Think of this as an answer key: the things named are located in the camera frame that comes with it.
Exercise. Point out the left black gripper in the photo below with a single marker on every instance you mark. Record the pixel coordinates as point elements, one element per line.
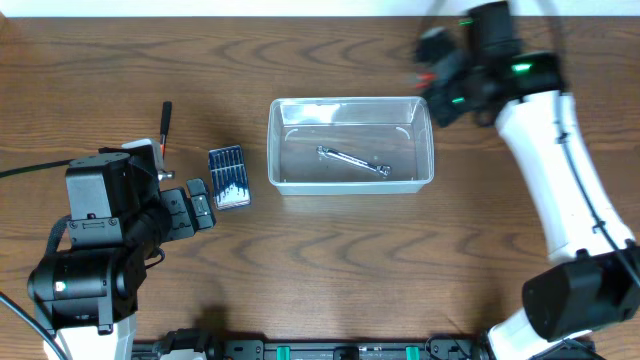
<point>176,214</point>

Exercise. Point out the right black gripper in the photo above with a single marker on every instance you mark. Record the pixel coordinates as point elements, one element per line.
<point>445,80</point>

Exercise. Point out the red handled pliers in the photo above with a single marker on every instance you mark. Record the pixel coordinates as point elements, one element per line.
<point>423,80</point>

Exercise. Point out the blue precision screwdriver set case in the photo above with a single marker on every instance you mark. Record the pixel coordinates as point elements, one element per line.
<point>229,177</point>

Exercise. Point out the claw hammer black handle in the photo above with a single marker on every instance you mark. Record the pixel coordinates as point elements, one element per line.
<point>163,174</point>

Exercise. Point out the silver combination wrench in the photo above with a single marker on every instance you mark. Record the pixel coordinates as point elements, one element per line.
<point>331,153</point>

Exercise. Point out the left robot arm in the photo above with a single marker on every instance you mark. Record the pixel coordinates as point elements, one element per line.
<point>84,289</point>

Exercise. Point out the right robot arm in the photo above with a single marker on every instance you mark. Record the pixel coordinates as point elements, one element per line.
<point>593,279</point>

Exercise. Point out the clear plastic container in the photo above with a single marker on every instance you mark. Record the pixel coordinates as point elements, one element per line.
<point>393,131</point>

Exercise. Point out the black mounting rail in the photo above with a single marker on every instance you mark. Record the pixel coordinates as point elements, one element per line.
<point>199,344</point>

